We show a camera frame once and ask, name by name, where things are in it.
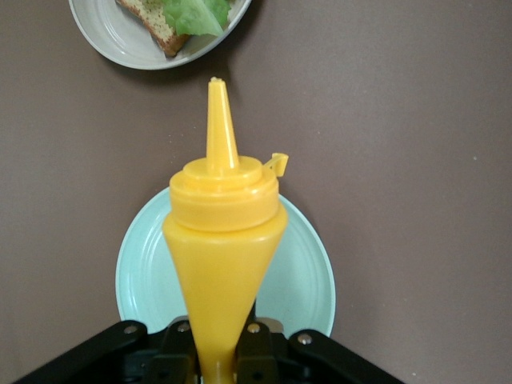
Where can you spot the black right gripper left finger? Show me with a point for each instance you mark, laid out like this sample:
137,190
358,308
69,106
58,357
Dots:
172,352

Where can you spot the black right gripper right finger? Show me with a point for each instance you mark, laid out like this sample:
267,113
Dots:
256,352

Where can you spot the yellow mustard squeeze bottle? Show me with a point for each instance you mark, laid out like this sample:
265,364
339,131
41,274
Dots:
222,248

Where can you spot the brown bread slice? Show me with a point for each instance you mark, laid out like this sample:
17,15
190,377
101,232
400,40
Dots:
160,28

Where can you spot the green lettuce leaf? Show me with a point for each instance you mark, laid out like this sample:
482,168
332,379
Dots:
196,16

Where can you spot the mint green plate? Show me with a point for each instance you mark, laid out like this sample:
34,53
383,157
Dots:
304,280

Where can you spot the beige plate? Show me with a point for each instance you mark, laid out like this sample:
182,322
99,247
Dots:
120,36

